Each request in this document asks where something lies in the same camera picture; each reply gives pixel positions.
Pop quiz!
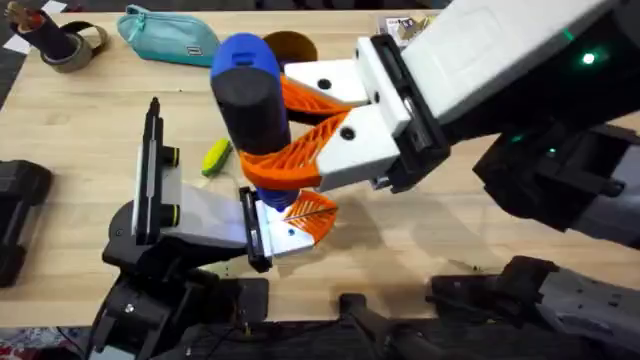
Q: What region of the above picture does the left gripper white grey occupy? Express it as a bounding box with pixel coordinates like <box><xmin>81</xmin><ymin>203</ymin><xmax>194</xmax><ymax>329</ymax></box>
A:
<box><xmin>102</xmin><ymin>167</ymin><xmax>340</xmax><ymax>281</ymax></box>

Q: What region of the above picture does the blue black electric screwdriver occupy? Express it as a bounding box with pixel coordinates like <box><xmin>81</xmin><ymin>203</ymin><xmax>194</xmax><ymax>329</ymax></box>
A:
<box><xmin>209</xmin><ymin>32</ymin><xmax>302</xmax><ymax>214</ymax></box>

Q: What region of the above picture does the brown round bucket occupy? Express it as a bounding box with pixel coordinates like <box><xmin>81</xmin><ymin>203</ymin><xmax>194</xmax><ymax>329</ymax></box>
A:
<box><xmin>262</xmin><ymin>30</ymin><xmax>320</xmax><ymax>71</ymax></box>

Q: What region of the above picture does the yellow green toy vegetable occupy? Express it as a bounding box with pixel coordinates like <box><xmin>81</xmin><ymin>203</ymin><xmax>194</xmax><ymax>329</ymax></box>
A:
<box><xmin>201</xmin><ymin>138</ymin><xmax>234</xmax><ymax>177</ymax></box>

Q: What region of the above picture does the black cylinder holder with tools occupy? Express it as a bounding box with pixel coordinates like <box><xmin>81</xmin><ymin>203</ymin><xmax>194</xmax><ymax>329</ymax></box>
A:
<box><xmin>4</xmin><ymin>1</ymin><xmax>77</xmax><ymax>62</ymax></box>

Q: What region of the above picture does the box of small parts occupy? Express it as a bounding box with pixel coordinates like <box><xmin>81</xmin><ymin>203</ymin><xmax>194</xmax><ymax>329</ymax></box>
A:
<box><xmin>377</xmin><ymin>13</ymin><xmax>439</xmax><ymax>49</ymax></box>

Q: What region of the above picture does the black upright plate left wrist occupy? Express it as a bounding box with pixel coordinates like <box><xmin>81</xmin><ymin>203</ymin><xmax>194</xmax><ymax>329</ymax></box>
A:
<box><xmin>132</xmin><ymin>97</ymin><xmax>181</xmax><ymax>246</ymax></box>

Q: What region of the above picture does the teal zip pouch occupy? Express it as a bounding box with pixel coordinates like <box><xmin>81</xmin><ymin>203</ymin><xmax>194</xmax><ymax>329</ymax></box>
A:
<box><xmin>117</xmin><ymin>4</ymin><xmax>222</xmax><ymax>69</ymax></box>

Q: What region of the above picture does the olive tape roll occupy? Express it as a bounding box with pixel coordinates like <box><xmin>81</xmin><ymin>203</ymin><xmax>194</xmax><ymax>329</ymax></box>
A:
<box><xmin>39</xmin><ymin>20</ymin><xmax>109</xmax><ymax>74</ymax></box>

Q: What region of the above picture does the black boxy device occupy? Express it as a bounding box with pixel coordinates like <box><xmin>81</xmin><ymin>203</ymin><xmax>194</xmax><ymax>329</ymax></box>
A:
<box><xmin>0</xmin><ymin>159</ymin><xmax>54</xmax><ymax>289</ymax></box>

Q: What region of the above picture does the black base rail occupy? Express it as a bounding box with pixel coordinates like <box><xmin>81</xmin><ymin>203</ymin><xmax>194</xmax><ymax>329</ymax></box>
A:
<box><xmin>149</xmin><ymin>319</ymin><xmax>551</xmax><ymax>360</ymax></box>

